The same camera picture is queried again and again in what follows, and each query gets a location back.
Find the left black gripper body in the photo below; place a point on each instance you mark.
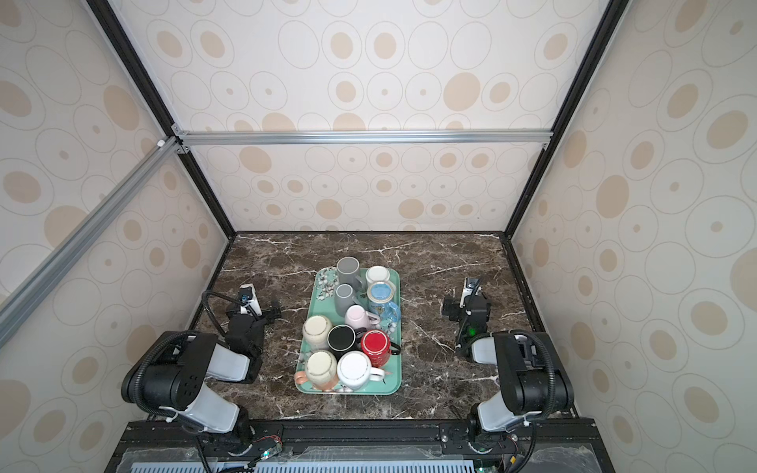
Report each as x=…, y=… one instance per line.
x=259, y=323

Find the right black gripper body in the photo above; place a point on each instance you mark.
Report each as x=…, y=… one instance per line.
x=455, y=309

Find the blue butterfly mug yellow inside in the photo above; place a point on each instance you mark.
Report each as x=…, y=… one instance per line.
x=381, y=302

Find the white mug red inside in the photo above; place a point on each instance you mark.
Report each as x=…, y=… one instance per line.
x=377, y=274

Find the tall dark grey mug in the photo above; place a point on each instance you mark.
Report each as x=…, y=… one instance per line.
x=349, y=272

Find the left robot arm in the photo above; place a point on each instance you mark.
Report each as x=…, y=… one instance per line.
x=169, y=380

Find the cream beige mug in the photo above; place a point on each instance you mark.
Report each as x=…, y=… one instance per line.
x=315, y=332

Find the black mug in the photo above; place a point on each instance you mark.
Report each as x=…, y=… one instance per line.
x=341, y=340

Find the small light grey mug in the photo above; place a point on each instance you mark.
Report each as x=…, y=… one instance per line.
x=344, y=298

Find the pale pink mug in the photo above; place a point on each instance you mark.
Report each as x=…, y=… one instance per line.
x=357, y=317

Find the large white mug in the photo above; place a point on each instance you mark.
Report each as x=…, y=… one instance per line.
x=355, y=371

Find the mint green floral tray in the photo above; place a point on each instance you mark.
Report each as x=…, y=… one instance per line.
x=322, y=303

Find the left diagonal aluminium bar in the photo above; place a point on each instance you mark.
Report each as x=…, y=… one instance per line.
x=16, y=310

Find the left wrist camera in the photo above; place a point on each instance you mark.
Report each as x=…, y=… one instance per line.
x=249, y=301

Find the cream mug orange handle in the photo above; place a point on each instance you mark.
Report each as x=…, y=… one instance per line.
x=320, y=372

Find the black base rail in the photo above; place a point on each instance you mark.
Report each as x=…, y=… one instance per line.
x=557, y=445

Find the horizontal aluminium frame bar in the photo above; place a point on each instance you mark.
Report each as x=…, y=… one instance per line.
x=369, y=137

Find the right black frame post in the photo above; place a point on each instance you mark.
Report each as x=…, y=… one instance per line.
x=600, y=40

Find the black frame post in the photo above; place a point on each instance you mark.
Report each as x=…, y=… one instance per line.
x=116, y=34
x=600, y=40

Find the left black frame post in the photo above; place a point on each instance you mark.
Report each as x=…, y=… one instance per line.
x=116, y=34

